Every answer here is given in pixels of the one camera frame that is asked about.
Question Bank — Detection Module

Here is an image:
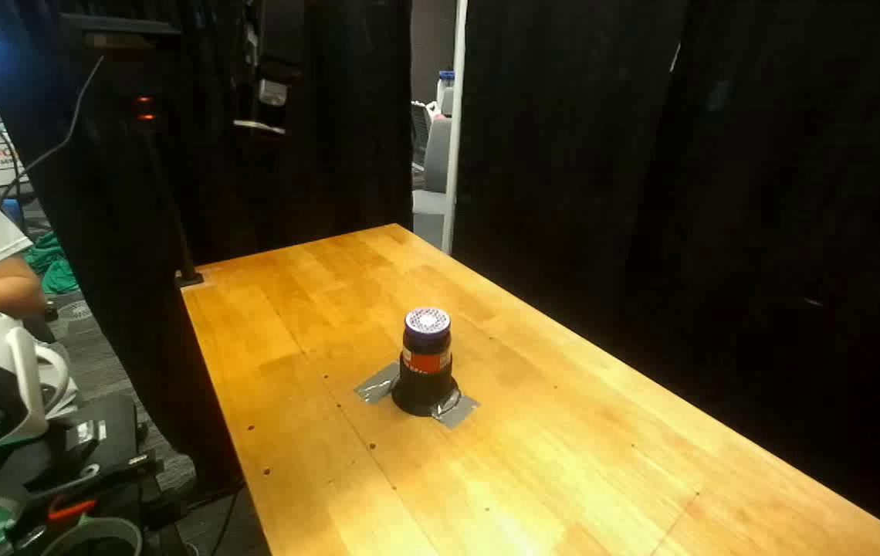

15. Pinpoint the black cable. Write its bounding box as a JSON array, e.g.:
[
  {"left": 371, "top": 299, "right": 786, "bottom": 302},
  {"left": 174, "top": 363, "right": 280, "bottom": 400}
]
[{"left": 178, "top": 480, "right": 249, "bottom": 556}]

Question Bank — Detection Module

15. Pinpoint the dark jar with orange label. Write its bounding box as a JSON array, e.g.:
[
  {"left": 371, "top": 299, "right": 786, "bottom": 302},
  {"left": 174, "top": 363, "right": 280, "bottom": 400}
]
[{"left": 391, "top": 307, "right": 458, "bottom": 418}]

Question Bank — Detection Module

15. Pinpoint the grey office chair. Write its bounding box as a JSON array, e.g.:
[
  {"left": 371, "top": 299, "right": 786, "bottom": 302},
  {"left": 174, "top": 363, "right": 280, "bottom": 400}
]
[{"left": 411, "top": 86, "right": 456, "bottom": 249}]

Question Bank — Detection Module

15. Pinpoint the green cloth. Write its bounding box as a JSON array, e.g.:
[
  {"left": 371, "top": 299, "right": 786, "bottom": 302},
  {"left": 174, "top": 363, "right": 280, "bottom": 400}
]
[{"left": 22, "top": 230, "right": 80, "bottom": 297}]

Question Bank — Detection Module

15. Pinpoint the grey cable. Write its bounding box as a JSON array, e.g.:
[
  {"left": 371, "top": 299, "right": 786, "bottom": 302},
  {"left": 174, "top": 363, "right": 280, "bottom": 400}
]
[{"left": 0, "top": 54, "right": 107, "bottom": 280}]

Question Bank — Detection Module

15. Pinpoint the black stand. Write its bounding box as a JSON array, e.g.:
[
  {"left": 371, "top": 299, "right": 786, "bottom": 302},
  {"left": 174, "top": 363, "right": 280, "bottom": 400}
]
[{"left": 131, "top": 91, "right": 206, "bottom": 289}]

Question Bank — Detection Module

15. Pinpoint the white sign with red print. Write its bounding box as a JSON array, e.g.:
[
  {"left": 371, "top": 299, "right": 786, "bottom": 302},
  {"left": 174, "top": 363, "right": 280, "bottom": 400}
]
[{"left": 0, "top": 133, "right": 25, "bottom": 188}]

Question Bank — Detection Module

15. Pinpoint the white pole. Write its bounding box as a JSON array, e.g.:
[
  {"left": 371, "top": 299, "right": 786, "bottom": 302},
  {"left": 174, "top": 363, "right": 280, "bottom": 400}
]
[{"left": 440, "top": 0, "right": 470, "bottom": 256}]

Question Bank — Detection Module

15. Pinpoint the black curtain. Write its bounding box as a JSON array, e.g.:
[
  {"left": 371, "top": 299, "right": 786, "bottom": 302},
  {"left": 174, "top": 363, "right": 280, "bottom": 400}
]
[
  {"left": 452, "top": 0, "right": 880, "bottom": 545},
  {"left": 0, "top": 0, "right": 415, "bottom": 489}
]

